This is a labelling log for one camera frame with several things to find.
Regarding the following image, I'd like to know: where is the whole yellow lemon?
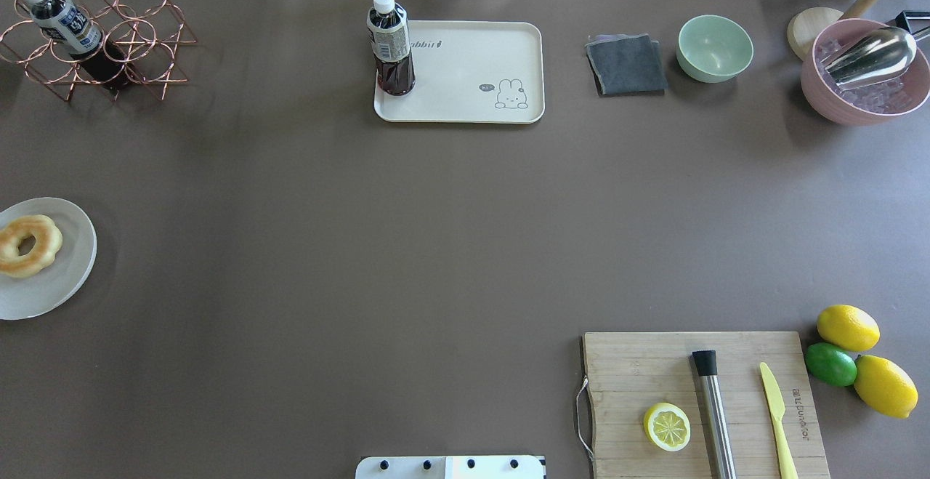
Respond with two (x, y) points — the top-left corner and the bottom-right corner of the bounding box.
(816, 304), (881, 351)

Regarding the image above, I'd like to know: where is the grey folded cloth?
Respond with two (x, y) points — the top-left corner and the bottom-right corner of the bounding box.
(585, 34), (668, 96)

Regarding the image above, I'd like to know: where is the wooden cutting board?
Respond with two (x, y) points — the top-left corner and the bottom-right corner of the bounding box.
(582, 332), (830, 478)

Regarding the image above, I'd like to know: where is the yellow plastic knife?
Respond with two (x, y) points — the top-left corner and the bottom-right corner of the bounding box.
(759, 362), (799, 478)

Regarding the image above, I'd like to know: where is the dark drink bottle on tray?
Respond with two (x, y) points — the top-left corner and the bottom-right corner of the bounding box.
(366, 0), (416, 96)

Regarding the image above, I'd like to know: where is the white plate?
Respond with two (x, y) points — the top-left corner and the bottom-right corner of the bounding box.
(1, 197), (97, 321)

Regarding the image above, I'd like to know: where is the cream rabbit tray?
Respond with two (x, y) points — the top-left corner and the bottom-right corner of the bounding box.
(374, 20), (546, 124)

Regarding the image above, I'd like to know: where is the copper wire bottle rack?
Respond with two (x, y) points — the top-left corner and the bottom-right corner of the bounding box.
(2, 0), (198, 102)

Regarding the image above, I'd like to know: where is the pink bowl with ice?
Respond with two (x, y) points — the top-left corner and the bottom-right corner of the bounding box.
(801, 18), (929, 126)

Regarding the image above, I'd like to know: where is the steel muddler black tip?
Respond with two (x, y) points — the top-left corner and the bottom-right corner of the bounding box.
(691, 350), (737, 478)

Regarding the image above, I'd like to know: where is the lemon half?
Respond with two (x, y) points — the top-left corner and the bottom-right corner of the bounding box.
(642, 402), (691, 452)

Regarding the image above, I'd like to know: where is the green lime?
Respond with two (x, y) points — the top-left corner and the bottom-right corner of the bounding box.
(804, 342), (858, 387)

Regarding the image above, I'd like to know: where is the mint green bowl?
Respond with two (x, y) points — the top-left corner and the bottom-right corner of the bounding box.
(676, 15), (755, 84)

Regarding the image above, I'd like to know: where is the glazed donut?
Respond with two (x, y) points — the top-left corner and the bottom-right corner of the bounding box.
(1, 214), (63, 279)

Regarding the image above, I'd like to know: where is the metal ice scoop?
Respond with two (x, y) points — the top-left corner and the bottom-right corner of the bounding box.
(825, 26), (918, 91)

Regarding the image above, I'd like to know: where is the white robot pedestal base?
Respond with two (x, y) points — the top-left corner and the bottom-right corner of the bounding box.
(355, 454), (547, 478)

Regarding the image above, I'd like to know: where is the dark bottle in rack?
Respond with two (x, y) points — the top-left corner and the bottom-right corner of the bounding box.
(23, 0), (132, 92)

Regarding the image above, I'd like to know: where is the round wooden stand base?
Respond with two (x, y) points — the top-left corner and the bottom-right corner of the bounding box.
(786, 7), (843, 60)

